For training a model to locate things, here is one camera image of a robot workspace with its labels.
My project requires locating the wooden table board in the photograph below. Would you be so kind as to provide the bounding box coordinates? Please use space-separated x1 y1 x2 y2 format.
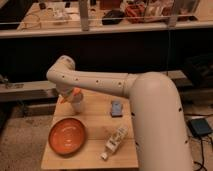
41 90 138 171

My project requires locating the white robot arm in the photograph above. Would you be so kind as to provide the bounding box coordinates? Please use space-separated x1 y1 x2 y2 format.
46 55 193 171

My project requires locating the black bag on shelf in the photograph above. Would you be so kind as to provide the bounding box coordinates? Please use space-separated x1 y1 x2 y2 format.
102 10 125 25

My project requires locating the blue sponge block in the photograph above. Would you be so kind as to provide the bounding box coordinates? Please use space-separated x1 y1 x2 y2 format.
110 101 123 117

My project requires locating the red object on shelf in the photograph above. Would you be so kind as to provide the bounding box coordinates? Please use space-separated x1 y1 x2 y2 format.
125 4 145 23

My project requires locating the white ceramic cup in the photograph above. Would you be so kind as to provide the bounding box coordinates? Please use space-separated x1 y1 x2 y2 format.
71 95 84 113

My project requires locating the black foot pedal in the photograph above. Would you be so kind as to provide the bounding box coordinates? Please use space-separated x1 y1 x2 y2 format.
187 118 213 137

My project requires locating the background workbench shelf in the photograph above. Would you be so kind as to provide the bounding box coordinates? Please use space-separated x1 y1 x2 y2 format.
0 0 213 38

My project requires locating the orange plate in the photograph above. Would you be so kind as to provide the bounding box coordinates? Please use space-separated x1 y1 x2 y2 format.
48 118 86 155

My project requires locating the metal rail beam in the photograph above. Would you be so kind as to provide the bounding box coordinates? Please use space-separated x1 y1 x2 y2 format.
0 69 213 103

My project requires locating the orange pepper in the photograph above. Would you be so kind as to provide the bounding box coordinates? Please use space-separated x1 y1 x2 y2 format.
59 87 82 104

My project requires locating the clear plastic bottle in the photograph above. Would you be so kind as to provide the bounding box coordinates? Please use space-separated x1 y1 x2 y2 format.
100 125 128 160

